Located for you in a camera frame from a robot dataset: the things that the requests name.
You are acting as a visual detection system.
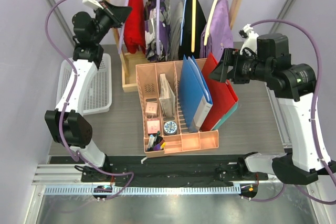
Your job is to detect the black garment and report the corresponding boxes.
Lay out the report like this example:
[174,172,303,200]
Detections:
[178,0,208,61]

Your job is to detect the round patterned tin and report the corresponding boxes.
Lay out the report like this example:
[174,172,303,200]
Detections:
[163,121,178,135]

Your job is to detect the blue hanger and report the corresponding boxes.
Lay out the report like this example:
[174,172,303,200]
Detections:
[180,0,187,46]

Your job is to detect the pink desk organizer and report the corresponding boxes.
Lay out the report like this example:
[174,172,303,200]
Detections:
[136,61,219,158]

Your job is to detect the cream hanger right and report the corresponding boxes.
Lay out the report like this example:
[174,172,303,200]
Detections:
[203,0,233,46]

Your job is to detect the grey garment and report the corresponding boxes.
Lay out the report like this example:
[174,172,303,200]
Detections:
[169,1,184,61]

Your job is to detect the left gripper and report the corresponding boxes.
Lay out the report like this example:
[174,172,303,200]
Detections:
[91,1,131,45]

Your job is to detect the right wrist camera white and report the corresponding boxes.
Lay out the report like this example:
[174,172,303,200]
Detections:
[238,24,259,55]

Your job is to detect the red file folder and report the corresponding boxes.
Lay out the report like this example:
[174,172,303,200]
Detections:
[201,53,238,132]

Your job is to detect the white slotted cable duct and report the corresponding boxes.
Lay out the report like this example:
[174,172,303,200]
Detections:
[44,184,241,196]

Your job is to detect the purple camouflage garment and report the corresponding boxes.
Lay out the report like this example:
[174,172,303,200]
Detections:
[144,0,171,62]

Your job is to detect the lilac purple garment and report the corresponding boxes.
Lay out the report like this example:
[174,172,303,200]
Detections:
[199,0,234,62]

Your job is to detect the red trousers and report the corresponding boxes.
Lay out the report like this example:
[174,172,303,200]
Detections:
[123,0,145,54]

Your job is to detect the white plastic basket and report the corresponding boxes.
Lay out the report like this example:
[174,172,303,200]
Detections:
[56,53,112,115]

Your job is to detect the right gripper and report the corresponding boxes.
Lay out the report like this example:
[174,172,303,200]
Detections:
[208,48,271,84]

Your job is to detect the pink socket cube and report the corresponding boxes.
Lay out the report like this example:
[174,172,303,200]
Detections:
[145,102,158,117]
[146,119,160,135]

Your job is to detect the cream yellow hanger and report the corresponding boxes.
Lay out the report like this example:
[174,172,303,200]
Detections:
[191,0,196,52]

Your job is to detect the teal folder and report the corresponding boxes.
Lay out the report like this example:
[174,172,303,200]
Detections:
[211,103,238,130]

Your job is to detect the pink socket cube upper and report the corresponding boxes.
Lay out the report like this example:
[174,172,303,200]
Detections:
[145,102,158,117]

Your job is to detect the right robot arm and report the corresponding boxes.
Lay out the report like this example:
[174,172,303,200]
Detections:
[209,33,335,185]

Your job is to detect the beige book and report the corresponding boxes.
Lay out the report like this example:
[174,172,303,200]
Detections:
[159,73,175,118]

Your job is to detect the pink socket cube lower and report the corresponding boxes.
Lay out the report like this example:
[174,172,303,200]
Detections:
[146,119,160,135]

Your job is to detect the blue file folder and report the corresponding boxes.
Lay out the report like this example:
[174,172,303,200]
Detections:
[178,57,213,133]

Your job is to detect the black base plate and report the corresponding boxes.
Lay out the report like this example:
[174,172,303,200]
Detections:
[50,155,276,188]

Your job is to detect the pens in organizer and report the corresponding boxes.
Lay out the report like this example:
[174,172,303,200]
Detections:
[145,131,165,152]

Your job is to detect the lilac hanger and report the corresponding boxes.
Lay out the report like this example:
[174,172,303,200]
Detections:
[118,0,132,55]
[155,0,161,56]

